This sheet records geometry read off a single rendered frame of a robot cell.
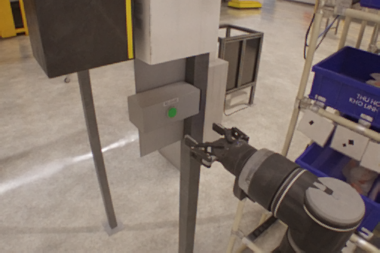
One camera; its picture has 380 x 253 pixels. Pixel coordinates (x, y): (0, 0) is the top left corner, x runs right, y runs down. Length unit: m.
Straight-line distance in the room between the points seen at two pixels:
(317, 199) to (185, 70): 0.55
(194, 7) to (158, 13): 0.09
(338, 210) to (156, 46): 0.44
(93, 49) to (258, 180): 0.38
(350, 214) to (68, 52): 0.52
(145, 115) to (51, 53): 0.32
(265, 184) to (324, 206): 0.11
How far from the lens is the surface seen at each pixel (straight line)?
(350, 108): 1.08
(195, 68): 0.79
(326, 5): 1.02
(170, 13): 0.53
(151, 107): 0.68
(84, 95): 1.22
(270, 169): 0.49
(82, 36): 0.46
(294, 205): 0.48
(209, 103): 1.94
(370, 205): 1.03
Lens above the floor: 1.51
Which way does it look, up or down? 30 degrees down
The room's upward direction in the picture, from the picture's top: 3 degrees clockwise
